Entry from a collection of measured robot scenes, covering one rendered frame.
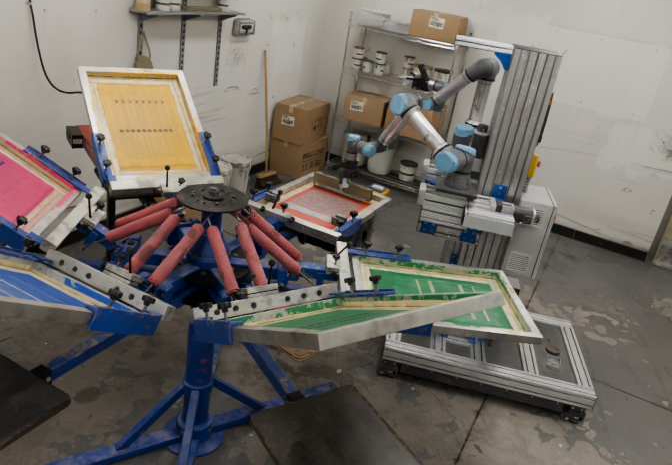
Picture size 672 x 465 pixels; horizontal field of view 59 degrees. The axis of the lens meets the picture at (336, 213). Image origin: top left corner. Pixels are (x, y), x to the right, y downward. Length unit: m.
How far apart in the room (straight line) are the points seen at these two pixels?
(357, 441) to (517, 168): 2.02
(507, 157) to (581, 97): 3.07
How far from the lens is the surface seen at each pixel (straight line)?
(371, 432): 2.00
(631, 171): 6.56
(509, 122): 3.43
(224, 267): 2.31
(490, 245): 3.65
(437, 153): 3.18
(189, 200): 2.49
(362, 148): 3.52
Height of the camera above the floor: 2.29
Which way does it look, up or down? 23 degrees down
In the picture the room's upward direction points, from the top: 10 degrees clockwise
